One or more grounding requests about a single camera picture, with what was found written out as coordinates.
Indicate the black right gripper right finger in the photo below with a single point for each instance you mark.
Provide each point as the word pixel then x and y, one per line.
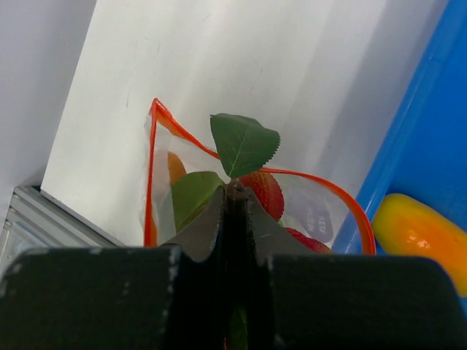
pixel 346 302

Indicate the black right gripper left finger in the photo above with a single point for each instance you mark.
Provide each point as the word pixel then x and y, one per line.
pixel 169 297

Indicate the clear zip top bag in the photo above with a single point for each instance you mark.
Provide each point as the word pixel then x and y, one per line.
pixel 312 211

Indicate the orange mango slice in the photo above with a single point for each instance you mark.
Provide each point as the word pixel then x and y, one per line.
pixel 405 226

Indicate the red lychee bunch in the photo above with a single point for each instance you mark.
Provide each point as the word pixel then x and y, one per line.
pixel 243 279

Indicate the blue plastic bin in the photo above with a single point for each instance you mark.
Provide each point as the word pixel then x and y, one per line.
pixel 402 126

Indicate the aluminium mounting rail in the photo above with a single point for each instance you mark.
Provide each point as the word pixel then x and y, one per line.
pixel 35 219

